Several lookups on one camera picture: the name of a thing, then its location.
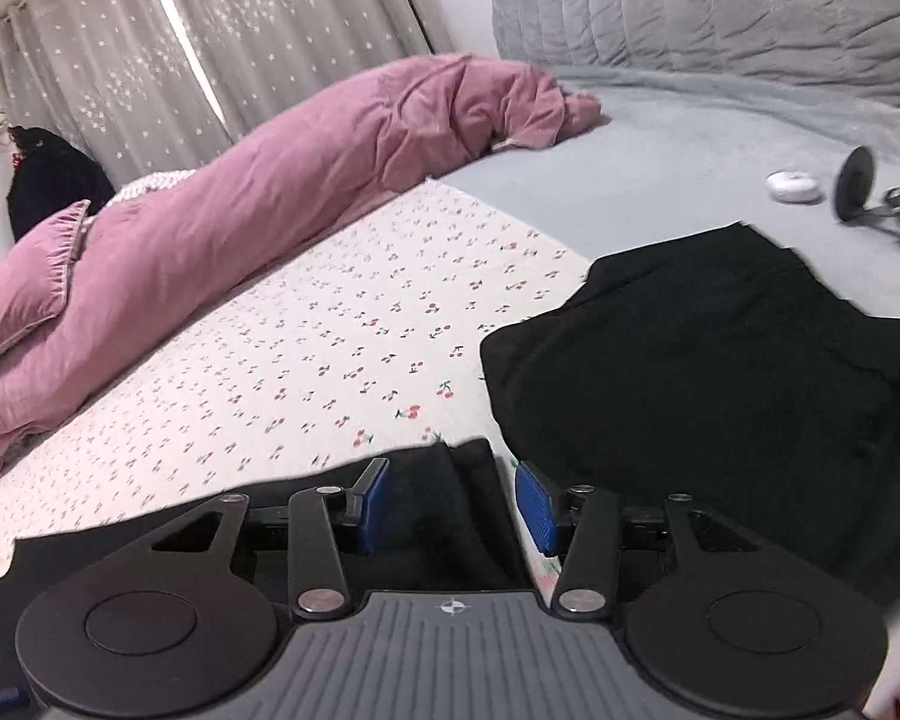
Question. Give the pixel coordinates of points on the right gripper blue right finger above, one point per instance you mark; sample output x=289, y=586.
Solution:
x=545, y=509

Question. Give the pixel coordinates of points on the dark clothing pile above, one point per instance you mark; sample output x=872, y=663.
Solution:
x=49, y=175

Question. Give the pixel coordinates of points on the cherry print bed sheet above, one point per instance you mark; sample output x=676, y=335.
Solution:
x=367, y=342

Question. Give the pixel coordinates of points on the grey quilted headboard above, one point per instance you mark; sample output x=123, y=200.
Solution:
x=851, y=45

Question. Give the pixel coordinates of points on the pink velvet pillow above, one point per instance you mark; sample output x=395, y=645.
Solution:
x=34, y=277

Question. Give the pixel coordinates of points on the white earbuds case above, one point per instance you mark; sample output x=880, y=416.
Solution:
x=794, y=188

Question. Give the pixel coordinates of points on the pink velvet duvet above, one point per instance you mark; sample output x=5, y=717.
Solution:
x=147, y=265

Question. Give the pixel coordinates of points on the black phone stand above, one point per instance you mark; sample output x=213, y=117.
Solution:
x=855, y=202

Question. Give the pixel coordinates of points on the black fleece pants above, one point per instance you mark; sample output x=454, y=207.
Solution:
x=165, y=614

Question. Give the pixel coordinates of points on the folded black garment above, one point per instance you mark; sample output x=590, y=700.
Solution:
x=718, y=366

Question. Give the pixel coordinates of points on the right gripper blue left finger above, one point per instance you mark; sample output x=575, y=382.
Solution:
x=366, y=505

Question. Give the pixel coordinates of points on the grey bed sheet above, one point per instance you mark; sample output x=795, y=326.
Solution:
x=682, y=153

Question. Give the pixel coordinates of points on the grey star curtain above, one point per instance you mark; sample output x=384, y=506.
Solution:
x=154, y=85

